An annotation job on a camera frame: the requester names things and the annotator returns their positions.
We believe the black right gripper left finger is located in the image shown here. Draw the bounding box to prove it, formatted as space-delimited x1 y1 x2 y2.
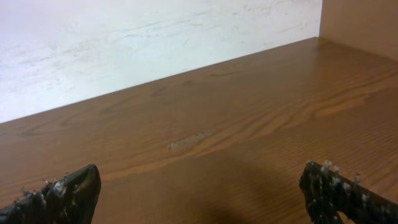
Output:
1 164 101 224

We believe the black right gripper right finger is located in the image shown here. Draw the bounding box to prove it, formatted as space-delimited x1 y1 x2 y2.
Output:
299 161 397 224

